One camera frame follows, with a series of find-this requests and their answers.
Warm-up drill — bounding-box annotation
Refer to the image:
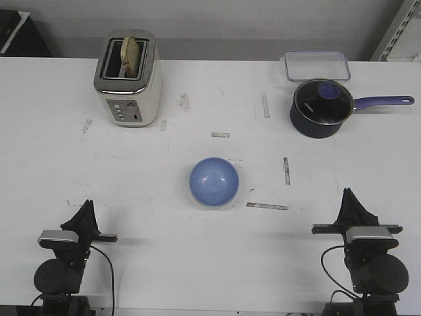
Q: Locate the clear plastic food container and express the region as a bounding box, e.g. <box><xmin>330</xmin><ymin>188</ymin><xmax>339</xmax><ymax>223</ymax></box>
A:
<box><xmin>280</xmin><ymin>51</ymin><xmax>351</xmax><ymax>82</ymax></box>

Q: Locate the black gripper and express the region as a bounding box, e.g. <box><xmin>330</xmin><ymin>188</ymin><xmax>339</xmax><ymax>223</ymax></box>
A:
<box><xmin>312</xmin><ymin>188</ymin><xmax>403</xmax><ymax>272</ymax></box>
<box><xmin>53</xmin><ymin>199</ymin><xmax>118</xmax><ymax>273</ymax></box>

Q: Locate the toast slice in toaster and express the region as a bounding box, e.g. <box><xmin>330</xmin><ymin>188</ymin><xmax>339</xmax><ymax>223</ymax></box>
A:
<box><xmin>120</xmin><ymin>36</ymin><xmax>140</xmax><ymax>78</ymax></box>

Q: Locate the black box in corner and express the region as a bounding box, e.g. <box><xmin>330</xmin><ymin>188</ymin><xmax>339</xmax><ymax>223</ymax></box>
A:
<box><xmin>1</xmin><ymin>9</ymin><xmax>53</xmax><ymax>57</ymax></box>

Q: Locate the dark blue saucepan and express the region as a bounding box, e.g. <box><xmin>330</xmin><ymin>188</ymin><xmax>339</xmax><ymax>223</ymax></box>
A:
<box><xmin>290</xmin><ymin>95</ymin><xmax>415</xmax><ymax>139</ymax></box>

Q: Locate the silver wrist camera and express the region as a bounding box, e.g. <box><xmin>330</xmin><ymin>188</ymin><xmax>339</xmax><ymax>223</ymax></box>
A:
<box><xmin>37</xmin><ymin>230</ymin><xmax>79</xmax><ymax>250</ymax></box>
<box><xmin>345</xmin><ymin>226</ymin><xmax>399</xmax><ymax>250</ymax></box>

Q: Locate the glass lid with blue knob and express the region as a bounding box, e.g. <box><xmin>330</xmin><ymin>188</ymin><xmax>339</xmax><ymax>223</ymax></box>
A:
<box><xmin>293</xmin><ymin>79</ymin><xmax>354</xmax><ymax>125</ymax></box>

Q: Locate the blue plastic bowl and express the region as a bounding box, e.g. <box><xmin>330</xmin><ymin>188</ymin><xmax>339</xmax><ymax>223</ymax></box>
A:
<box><xmin>189</xmin><ymin>157</ymin><xmax>239</xmax><ymax>207</ymax></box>

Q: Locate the green plastic bowl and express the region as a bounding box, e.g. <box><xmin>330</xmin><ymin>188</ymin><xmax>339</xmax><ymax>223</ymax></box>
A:
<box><xmin>191</xmin><ymin>197</ymin><xmax>235</xmax><ymax>211</ymax></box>

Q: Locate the cream and chrome toaster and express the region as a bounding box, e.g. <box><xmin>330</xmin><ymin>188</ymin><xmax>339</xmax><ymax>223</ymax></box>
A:
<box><xmin>93</xmin><ymin>29</ymin><xmax>162</xmax><ymax>127</ymax></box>

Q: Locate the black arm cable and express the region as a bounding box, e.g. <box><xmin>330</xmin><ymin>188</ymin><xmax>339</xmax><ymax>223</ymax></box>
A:
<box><xmin>320</xmin><ymin>244</ymin><xmax>357</xmax><ymax>309</ymax></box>
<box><xmin>30</xmin><ymin>244</ymin><xmax>116</xmax><ymax>314</ymax></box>

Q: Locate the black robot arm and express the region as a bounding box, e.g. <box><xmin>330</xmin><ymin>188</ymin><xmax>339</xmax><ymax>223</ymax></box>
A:
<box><xmin>312</xmin><ymin>188</ymin><xmax>409</xmax><ymax>315</ymax></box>
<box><xmin>34</xmin><ymin>199</ymin><xmax>118</xmax><ymax>315</ymax></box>

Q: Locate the white perforated shelf upright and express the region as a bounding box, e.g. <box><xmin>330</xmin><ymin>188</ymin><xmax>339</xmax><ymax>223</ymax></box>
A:
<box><xmin>370</xmin><ymin>1</ymin><xmax>420</xmax><ymax>62</ymax></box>

